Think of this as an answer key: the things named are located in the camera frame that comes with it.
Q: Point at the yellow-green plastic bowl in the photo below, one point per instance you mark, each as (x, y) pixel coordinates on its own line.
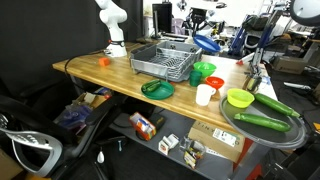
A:
(240, 98)

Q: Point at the round gray metal tray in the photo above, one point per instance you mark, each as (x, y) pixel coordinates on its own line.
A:
(263, 135)

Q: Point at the white power strip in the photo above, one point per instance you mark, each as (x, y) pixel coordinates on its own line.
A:
(296, 85)

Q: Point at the dark green plastic cup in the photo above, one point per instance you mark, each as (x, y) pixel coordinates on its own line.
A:
(195, 79)

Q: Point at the black computer monitor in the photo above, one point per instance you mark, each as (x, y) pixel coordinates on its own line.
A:
(162, 18)

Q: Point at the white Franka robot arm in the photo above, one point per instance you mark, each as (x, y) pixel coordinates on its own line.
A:
(115, 36)

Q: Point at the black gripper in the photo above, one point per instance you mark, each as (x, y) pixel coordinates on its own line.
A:
(199, 16)

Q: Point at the small black box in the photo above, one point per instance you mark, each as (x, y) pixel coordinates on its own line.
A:
(158, 120)

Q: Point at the labelled brown cardboard box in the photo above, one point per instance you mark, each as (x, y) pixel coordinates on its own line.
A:
(206, 138)

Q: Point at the open box of clutter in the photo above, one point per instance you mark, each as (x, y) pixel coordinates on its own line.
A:
(76, 113)

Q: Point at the dark green plastic plate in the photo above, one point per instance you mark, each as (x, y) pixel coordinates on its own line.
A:
(164, 93)

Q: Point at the orange and white carton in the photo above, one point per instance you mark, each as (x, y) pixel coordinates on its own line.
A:
(141, 126)

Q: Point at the small steel pitcher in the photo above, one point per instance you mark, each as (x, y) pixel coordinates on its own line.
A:
(254, 84)

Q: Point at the small green cucumber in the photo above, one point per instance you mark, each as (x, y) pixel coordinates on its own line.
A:
(150, 83)
(154, 88)

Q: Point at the orange plastic bowl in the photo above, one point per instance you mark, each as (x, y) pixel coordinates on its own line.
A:
(215, 82)

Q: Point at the small orange block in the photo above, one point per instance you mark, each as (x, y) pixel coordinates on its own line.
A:
(104, 61)

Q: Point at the small red object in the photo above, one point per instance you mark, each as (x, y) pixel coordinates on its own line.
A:
(239, 62)

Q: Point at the small white box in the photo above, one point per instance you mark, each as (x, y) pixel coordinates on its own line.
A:
(167, 144)

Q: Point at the blue plastic plate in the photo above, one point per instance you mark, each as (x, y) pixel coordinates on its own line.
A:
(208, 44)

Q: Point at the black office chair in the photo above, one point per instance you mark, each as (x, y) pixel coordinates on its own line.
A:
(40, 140)

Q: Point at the long green cucumber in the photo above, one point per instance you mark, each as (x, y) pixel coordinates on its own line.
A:
(263, 122)
(274, 104)

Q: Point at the bright green plastic bowl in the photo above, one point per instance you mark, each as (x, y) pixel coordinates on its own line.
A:
(205, 68)

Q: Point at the metal clamp stand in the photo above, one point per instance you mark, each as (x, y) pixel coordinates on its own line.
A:
(256, 61)

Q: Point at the white plastic mug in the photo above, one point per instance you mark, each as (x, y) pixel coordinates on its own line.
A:
(202, 96)

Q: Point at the gray lower table shelf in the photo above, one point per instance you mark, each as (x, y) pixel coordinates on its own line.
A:
(176, 125)

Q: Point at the clear plastic container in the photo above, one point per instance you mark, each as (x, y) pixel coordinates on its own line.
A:
(193, 151)

